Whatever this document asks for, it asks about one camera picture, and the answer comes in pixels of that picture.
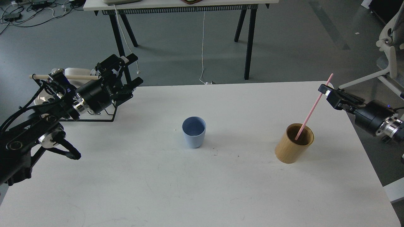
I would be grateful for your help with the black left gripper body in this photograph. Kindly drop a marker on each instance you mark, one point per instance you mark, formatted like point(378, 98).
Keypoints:
point(99, 94)

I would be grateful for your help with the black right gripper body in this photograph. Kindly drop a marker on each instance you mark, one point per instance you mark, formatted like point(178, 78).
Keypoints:
point(377, 118)

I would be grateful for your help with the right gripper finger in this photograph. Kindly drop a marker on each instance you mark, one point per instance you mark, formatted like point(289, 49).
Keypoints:
point(343, 101)
point(326, 89)

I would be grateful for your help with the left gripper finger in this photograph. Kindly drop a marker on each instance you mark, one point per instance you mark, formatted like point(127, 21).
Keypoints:
point(129, 88)
point(111, 69)

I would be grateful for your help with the pink chopstick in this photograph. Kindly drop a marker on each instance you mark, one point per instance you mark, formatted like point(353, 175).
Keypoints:
point(308, 116)

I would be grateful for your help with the blue plastic cup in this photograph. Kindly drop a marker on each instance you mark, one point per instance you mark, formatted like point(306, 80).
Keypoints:
point(194, 130)

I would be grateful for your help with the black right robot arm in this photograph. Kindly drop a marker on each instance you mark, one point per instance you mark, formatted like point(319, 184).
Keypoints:
point(400, 136)

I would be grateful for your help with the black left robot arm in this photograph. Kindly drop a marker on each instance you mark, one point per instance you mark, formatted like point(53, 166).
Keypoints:
point(35, 127)

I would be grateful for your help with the white mug in rack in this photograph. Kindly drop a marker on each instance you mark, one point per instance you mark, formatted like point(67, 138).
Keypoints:
point(79, 76)

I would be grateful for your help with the white background table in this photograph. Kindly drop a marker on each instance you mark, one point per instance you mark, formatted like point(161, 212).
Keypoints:
point(222, 43)

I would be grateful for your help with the bamboo cylinder holder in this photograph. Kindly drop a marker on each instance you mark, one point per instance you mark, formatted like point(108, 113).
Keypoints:
point(289, 150)

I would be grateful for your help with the black wire dish rack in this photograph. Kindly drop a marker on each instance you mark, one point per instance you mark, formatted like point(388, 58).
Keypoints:
point(74, 92)

